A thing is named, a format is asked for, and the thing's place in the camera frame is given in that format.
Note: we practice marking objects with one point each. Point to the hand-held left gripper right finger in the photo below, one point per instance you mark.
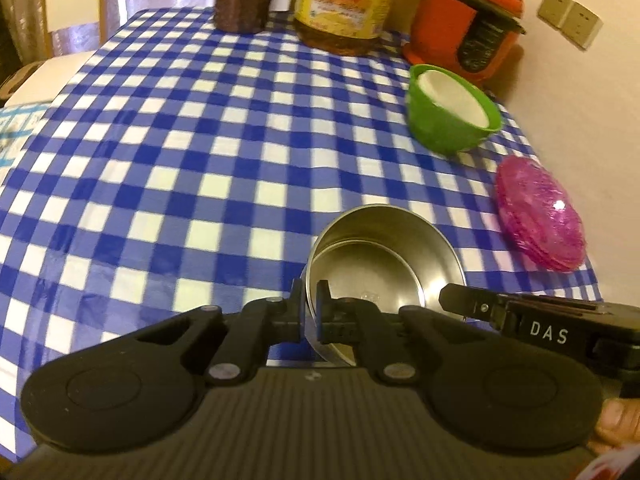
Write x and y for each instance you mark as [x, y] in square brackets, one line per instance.
[332, 325]

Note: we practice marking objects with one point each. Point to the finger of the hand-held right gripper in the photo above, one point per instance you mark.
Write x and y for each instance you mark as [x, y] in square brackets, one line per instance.
[470, 302]

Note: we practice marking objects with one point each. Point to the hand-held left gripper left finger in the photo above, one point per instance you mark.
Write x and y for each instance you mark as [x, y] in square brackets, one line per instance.
[295, 317]

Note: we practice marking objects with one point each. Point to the steel bowl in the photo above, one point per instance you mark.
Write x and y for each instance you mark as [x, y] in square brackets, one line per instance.
[370, 275]
[425, 240]

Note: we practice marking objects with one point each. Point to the large pink glass bowl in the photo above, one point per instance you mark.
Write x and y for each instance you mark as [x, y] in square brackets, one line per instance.
[562, 263]

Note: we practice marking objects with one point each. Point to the small pink glass plate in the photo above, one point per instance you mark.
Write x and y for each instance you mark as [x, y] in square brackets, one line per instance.
[537, 200]

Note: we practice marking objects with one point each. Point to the green plastic bowl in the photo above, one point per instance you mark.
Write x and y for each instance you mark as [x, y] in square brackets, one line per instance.
[440, 127]

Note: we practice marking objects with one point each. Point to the person's right hand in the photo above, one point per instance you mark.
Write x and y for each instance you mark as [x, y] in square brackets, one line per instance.
[620, 425]

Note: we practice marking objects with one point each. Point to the blue white checked tablecloth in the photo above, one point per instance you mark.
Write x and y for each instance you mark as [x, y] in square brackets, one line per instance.
[175, 160]

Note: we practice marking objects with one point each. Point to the red electric pressure cooker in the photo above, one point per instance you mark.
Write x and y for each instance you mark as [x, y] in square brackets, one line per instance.
[467, 20]

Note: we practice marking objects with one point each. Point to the cooking oil bottle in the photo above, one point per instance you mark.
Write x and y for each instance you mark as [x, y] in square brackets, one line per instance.
[345, 10]

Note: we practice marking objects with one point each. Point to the light blue patterned cloth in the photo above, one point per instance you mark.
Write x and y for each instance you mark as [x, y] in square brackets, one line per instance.
[17, 135]

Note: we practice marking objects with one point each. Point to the sheer curtain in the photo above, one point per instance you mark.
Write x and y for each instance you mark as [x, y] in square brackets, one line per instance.
[22, 0]

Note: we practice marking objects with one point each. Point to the beige wall light switches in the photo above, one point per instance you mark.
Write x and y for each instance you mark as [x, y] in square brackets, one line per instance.
[570, 17]

